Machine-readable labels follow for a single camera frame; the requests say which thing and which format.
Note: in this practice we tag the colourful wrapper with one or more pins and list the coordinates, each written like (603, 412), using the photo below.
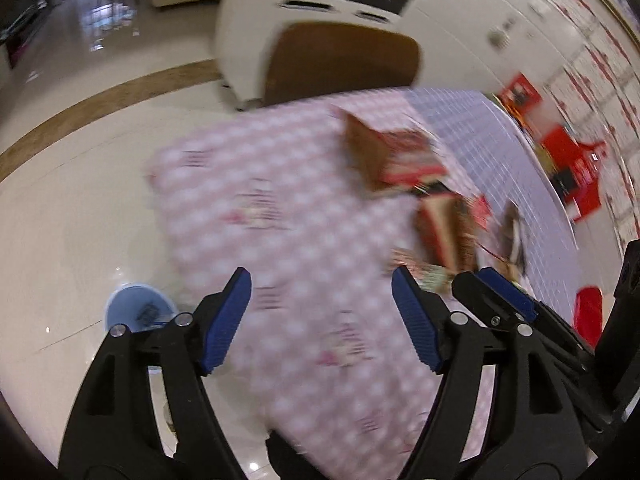
(425, 270)

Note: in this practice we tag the brown cardboard box red print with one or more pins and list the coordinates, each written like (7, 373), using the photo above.
(390, 155)

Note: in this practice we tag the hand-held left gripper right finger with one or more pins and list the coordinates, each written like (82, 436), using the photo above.
(415, 320)

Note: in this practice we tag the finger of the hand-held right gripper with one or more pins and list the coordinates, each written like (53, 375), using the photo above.
(475, 295)
(510, 294)

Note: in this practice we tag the pink checked tablecloth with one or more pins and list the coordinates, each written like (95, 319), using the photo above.
(300, 240)

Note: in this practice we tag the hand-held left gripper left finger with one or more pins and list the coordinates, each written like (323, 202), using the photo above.
(227, 320)

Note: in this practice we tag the brown paper scrap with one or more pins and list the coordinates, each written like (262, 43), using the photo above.
(514, 235)

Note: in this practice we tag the red plastic stool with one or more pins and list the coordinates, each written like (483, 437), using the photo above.
(588, 315)

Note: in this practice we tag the brown wooden chair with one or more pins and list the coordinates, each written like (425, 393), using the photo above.
(340, 60)

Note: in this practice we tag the red gift box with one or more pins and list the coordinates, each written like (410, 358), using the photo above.
(520, 94)

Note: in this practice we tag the purple grid tablecloth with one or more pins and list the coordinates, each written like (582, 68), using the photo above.
(500, 150)

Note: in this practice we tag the blue plastic bin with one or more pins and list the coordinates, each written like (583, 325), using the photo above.
(125, 306)

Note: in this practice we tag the black cabinet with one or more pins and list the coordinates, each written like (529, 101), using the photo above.
(20, 5)

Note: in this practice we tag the red paper bag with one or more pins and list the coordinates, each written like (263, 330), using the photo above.
(575, 160)

